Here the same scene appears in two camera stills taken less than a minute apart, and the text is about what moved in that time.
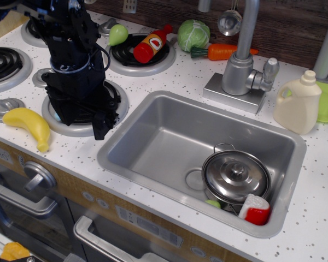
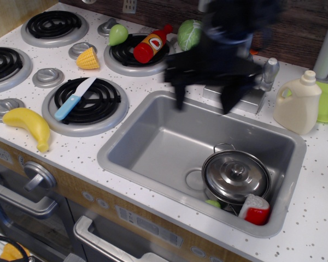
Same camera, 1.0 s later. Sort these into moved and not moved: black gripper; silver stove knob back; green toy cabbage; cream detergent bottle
Moved: black gripper
Not moved: cream detergent bottle; green toy cabbage; silver stove knob back
